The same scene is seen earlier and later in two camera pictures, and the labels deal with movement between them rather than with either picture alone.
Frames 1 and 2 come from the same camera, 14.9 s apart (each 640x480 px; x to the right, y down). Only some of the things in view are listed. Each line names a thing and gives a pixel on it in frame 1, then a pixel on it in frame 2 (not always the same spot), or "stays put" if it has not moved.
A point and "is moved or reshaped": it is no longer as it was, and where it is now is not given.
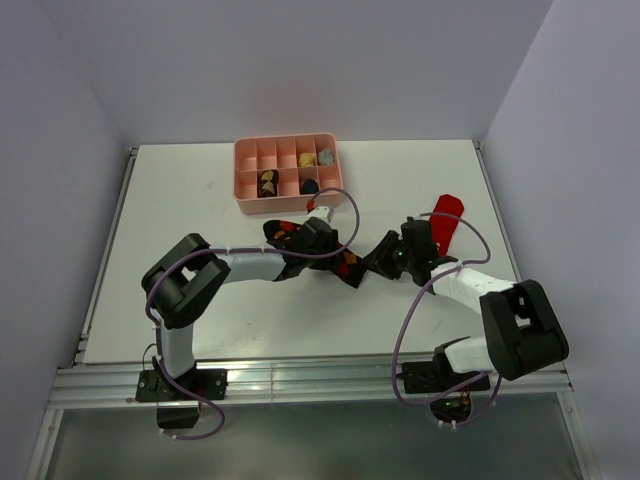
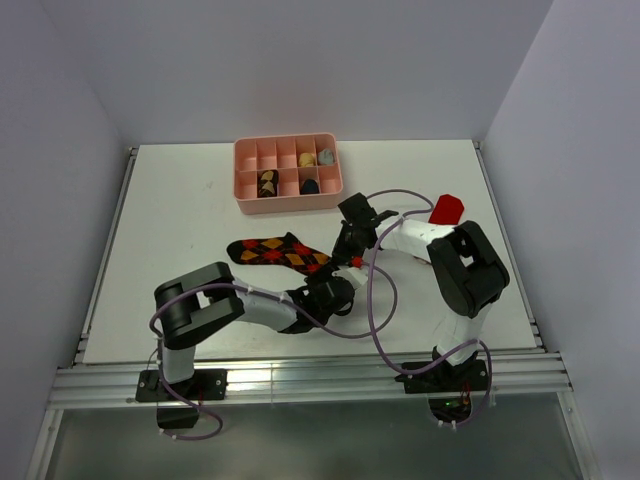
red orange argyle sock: x=287 y=235 is moved or reshaped
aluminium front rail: x=112 y=386 stays put
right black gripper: x=379 y=260 -> x=341 y=255
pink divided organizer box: x=273 y=174 stays put
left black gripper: x=332 y=242 -> x=312 y=280
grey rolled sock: x=326 y=156 stays put
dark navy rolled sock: x=309 y=187 stays put
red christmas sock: x=443 y=229 stays put
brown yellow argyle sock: x=267 y=182 stays put
